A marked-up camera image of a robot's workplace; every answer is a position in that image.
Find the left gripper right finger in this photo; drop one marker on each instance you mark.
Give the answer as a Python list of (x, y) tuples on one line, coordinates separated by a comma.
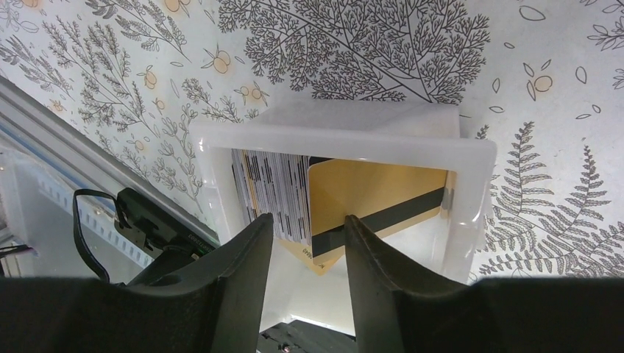
[(399, 305)]

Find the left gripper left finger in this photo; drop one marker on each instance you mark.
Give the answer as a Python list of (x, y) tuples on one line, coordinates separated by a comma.
[(213, 304)]

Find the gold card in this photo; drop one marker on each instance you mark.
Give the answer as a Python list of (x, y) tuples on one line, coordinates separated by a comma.
[(319, 265), (386, 198)]

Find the loose gold card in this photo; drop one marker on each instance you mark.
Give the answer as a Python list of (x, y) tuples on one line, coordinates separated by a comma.
[(319, 265)]

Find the stack of cards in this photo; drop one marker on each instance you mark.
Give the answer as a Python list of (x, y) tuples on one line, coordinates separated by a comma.
[(276, 183)]

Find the floral table mat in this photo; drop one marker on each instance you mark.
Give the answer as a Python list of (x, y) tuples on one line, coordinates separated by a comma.
[(542, 79)]

